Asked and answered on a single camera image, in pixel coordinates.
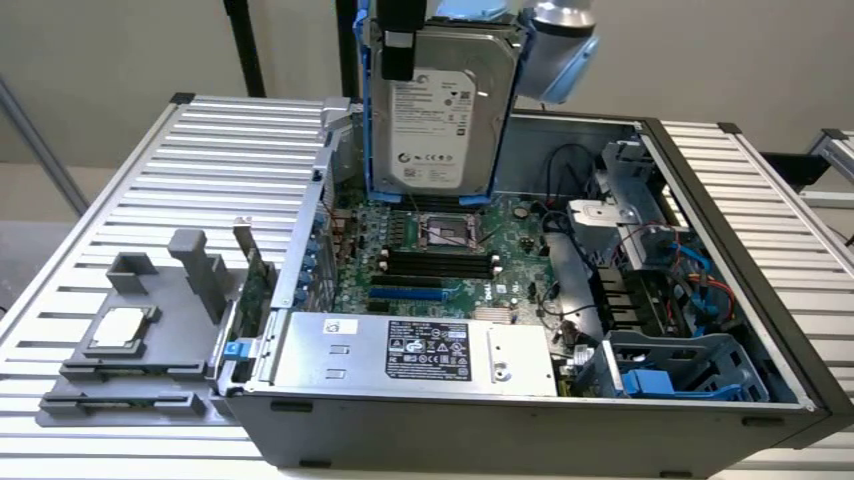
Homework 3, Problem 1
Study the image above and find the red wire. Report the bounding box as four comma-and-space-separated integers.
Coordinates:
613, 223, 740, 321

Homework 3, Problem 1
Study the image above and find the CPU socket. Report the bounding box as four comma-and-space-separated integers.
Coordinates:
412, 211, 492, 253

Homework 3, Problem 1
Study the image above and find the small silver heatsink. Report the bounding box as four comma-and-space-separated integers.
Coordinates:
476, 306, 521, 327

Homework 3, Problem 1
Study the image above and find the black stand post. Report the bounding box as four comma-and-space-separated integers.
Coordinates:
229, 0, 270, 100
333, 0, 366, 100

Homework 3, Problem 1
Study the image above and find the blue data wire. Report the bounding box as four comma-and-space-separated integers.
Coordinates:
657, 234, 736, 346

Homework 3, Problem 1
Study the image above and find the silver power supply unit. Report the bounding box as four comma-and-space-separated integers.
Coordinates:
242, 311, 561, 397

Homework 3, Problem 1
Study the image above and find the open black PC case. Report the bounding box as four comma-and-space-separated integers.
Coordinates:
211, 96, 837, 471

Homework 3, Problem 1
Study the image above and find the blue expansion slot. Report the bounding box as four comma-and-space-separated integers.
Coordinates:
369, 286, 448, 305

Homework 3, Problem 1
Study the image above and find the grey plastic disk bay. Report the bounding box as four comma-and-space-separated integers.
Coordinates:
592, 331, 770, 403

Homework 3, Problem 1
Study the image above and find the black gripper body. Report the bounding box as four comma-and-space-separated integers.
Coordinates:
376, 0, 430, 33

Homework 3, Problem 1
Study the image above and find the grey parts rack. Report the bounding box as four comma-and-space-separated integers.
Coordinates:
37, 228, 234, 430

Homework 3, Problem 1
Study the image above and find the green graphics card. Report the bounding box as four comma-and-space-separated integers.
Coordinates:
229, 215, 281, 342

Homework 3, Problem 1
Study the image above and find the aluminium frame bar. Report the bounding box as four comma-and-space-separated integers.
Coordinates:
0, 73, 91, 217

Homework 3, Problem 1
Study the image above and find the silver CPU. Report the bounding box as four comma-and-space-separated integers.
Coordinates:
87, 306, 161, 352

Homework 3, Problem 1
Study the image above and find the silver hard disk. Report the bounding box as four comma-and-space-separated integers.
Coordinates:
351, 0, 534, 207

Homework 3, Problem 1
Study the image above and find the green RAM stick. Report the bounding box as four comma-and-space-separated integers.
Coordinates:
45, 396, 197, 410
65, 364, 203, 377

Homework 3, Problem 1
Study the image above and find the green motherboard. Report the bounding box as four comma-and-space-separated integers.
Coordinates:
325, 193, 593, 354

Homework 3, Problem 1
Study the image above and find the metal drive cage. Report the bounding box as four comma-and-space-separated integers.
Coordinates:
565, 138, 677, 239

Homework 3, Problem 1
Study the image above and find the black fan shroud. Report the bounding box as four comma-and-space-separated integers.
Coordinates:
592, 263, 673, 334

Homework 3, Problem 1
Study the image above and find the black cable loop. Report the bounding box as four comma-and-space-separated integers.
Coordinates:
544, 143, 602, 211

